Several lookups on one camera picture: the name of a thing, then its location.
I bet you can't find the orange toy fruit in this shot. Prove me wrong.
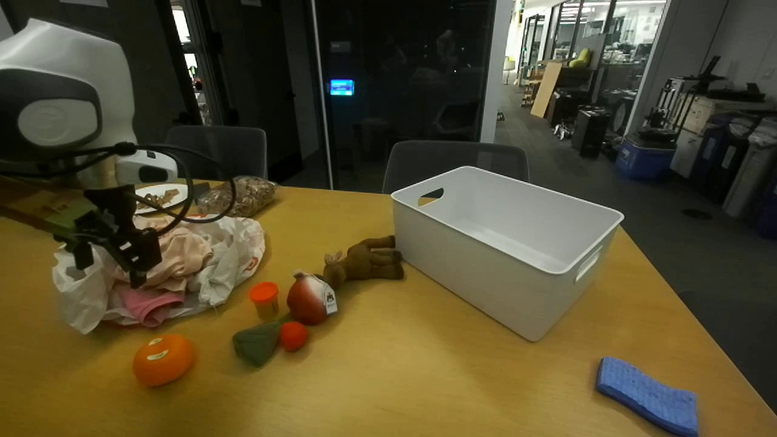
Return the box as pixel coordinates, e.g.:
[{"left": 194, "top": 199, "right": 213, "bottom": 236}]
[{"left": 132, "top": 332, "right": 200, "bottom": 391}]

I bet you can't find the green toy vegetable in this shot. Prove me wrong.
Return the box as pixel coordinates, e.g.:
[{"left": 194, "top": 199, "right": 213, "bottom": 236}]
[{"left": 230, "top": 324, "right": 284, "bottom": 370}]

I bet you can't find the small red toy tomato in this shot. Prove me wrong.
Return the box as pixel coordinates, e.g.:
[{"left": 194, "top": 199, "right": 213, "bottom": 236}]
[{"left": 277, "top": 319, "right": 311, "bottom": 355}]

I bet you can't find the brown plush toy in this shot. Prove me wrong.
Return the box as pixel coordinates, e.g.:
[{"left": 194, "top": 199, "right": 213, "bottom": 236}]
[{"left": 321, "top": 234, "right": 407, "bottom": 291}]

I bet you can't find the small orange cup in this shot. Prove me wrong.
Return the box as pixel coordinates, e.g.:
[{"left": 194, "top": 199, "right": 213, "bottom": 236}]
[{"left": 247, "top": 280, "right": 282, "bottom": 320}]

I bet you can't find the clear bag of snacks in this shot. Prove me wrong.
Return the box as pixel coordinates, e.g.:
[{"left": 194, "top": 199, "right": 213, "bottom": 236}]
[{"left": 133, "top": 176, "right": 280, "bottom": 222}]

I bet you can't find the grey office chair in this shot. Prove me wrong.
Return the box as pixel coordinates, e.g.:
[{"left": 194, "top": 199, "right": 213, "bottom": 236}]
[
  {"left": 165, "top": 121, "right": 270, "bottom": 183},
  {"left": 382, "top": 138, "right": 530, "bottom": 195}
]

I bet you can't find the pink cloth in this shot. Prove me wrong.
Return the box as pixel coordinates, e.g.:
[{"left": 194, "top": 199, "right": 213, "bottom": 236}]
[{"left": 109, "top": 283, "right": 190, "bottom": 330}]

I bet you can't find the white cabinet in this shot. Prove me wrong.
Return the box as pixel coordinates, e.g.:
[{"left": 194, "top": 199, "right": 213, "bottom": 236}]
[{"left": 668, "top": 96, "right": 717, "bottom": 181}]

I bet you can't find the tan camera mount plate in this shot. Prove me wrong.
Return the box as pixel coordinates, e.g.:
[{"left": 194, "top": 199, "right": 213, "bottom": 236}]
[{"left": 0, "top": 183, "right": 99, "bottom": 239}]

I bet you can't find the white trash bin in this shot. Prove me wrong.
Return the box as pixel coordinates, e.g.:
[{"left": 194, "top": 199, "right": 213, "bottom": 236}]
[{"left": 722, "top": 119, "right": 777, "bottom": 222}]

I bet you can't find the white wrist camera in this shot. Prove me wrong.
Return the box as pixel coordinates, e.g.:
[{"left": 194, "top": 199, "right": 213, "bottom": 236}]
[{"left": 117, "top": 149, "right": 180, "bottom": 187}]

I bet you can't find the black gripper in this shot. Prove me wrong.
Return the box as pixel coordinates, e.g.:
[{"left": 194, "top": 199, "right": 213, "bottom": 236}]
[{"left": 54, "top": 184, "right": 165, "bottom": 291}]

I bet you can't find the wooden board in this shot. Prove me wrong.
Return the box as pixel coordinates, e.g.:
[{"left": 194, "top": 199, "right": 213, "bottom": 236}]
[{"left": 530, "top": 60, "right": 565, "bottom": 121}]

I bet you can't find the blue cloth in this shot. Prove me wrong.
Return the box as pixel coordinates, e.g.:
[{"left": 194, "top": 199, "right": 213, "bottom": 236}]
[{"left": 596, "top": 355, "right": 701, "bottom": 437}]

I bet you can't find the black box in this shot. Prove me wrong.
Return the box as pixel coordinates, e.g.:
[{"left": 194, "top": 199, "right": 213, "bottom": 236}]
[{"left": 570, "top": 108, "right": 613, "bottom": 160}]

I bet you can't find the white plastic bag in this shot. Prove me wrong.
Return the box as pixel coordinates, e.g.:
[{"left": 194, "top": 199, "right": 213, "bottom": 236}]
[{"left": 52, "top": 215, "right": 270, "bottom": 337}]

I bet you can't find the red and white toy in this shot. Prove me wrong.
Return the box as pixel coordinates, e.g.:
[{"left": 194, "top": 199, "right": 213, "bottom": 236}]
[{"left": 284, "top": 272, "right": 341, "bottom": 329}]

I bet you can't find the blue storage tub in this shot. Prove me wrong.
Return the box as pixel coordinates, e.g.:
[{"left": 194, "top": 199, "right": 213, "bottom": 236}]
[{"left": 615, "top": 137, "right": 674, "bottom": 183}]

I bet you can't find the white plastic bin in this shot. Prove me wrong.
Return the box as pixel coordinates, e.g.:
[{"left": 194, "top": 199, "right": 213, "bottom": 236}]
[{"left": 389, "top": 165, "right": 626, "bottom": 342}]

